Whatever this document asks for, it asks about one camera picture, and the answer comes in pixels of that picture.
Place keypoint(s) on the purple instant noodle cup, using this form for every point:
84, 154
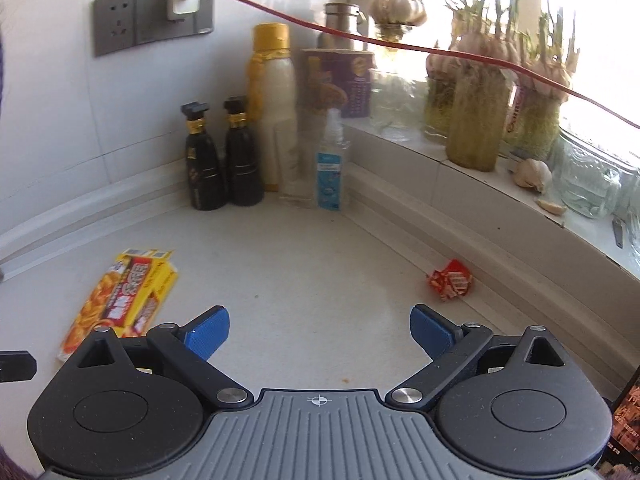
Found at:
345, 85

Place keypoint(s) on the grey wall socket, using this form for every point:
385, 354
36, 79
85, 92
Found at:
120, 15

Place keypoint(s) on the root-filled glass jar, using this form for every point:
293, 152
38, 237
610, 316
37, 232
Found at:
477, 130
437, 110

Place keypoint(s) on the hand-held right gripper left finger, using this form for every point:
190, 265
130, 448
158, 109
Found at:
207, 332

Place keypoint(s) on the loose garlic bulb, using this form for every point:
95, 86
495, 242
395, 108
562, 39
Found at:
532, 175

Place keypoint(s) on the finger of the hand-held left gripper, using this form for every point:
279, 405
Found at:
17, 366

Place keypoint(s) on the red label root-filled jar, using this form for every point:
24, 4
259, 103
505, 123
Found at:
530, 125

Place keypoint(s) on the black gold-neck bottle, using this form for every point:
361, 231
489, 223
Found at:
204, 170
244, 165

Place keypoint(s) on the yellow cap white bottle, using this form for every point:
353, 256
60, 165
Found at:
272, 110

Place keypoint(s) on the blue label spray bottle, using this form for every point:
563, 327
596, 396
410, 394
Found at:
331, 170

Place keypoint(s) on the red wrapper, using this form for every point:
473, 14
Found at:
450, 280

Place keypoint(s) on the empty glass jar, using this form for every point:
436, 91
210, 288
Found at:
632, 210
587, 180

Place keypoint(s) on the small grey metal tool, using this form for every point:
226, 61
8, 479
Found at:
618, 232

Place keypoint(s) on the loose garlic clove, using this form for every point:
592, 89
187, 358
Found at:
550, 206

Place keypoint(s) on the clear glass bottle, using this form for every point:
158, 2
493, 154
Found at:
300, 170

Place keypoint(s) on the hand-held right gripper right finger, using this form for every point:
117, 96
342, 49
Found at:
430, 332

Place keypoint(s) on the long-sprout garlic group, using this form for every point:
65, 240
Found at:
480, 47

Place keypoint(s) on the metal flask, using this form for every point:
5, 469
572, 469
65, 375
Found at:
340, 22

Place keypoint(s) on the clear water glass jar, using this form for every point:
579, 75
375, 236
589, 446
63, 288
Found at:
395, 95

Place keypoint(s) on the yellow food box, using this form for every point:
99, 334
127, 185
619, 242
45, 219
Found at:
115, 295

